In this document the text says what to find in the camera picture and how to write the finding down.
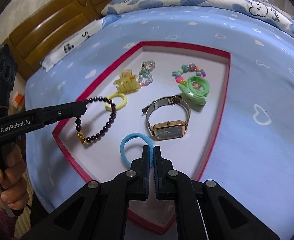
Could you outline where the gold square watch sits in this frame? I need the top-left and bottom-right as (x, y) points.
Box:
(141, 93), (193, 141)

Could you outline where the yellow hair claw clip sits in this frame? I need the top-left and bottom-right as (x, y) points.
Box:
(113, 69), (141, 94)

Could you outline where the blue patterned bed sheet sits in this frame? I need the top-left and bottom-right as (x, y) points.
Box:
(26, 7), (294, 239)

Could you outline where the pastel bead bracelet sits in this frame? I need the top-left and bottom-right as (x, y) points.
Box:
(138, 60), (156, 87)

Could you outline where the yellow hair tie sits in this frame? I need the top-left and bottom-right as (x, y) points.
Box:
(104, 92), (128, 112)

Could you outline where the colorful chunky bead bracelet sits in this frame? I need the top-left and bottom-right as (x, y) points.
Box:
(171, 63), (207, 84)

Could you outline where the person's left hand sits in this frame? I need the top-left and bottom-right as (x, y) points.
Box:
(0, 144), (29, 212)

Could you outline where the blue cloud print quilt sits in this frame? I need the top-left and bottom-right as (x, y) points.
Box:
(101, 0), (294, 37)

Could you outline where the black bead bracelet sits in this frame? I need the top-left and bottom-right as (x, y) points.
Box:
(75, 96), (117, 145)

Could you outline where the red jewelry tray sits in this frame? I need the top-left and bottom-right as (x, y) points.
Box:
(52, 41), (232, 233)

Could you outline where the wooden headboard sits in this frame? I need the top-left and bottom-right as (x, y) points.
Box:
(5, 0), (112, 81)

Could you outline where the blue hair tie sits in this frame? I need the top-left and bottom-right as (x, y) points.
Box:
(119, 132), (155, 168)

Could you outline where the white printed pillow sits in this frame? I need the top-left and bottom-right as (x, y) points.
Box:
(40, 19), (106, 72)

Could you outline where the green hair tie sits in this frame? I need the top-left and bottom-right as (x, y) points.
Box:
(178, 75), (210, 106)

